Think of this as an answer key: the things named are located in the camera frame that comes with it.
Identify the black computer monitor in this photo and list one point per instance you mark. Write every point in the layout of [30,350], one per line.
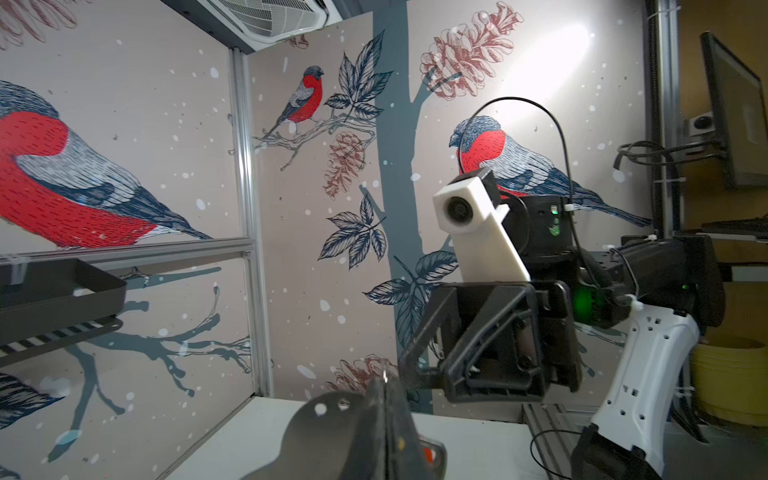
[739,114]

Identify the black hanging wire basket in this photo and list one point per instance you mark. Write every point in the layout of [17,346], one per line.
[47,306]

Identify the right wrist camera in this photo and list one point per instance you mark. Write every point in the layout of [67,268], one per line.
[470,211]

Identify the horizontal aluminium frame bar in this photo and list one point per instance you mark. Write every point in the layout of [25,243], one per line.
[115,258]

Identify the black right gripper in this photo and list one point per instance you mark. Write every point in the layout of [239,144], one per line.
[499,342]

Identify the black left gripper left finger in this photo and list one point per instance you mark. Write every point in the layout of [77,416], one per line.
[366,456]

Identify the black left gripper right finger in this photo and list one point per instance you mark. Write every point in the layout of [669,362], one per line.
[404,454]

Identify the yellow plastic bucket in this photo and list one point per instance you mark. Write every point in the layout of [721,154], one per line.
[730,379]

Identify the silver metal carabiner keyring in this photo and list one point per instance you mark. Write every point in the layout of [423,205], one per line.
[314,443]

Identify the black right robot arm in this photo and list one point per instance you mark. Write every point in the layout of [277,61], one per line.
[667,291]

